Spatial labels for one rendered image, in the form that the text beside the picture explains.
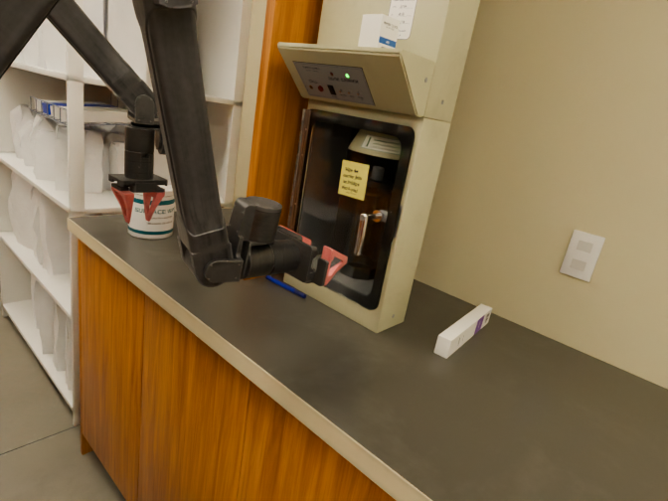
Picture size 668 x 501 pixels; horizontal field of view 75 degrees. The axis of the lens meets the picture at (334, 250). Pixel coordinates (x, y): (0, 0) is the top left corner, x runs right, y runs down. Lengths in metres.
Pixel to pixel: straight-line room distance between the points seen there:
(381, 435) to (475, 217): 0.76
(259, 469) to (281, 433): 0.13
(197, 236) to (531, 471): 0.60
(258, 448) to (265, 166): 0.63
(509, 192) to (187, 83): 0.92
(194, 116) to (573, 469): 0.74
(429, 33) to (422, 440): 0.71
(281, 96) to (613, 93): 0.76
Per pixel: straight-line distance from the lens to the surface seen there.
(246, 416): 0.97
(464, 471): 0.73
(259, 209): 0.66
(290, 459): 0.90
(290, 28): 1.12
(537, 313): 1.30
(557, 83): 1.26
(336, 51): 0.90
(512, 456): 0.80
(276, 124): 1.11
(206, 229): 0.63
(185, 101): 0.58
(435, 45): 0.91
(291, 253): 0.73
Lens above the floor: 1.40
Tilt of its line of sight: 18 degrees down
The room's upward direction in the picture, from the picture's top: 10 degrees clockwise
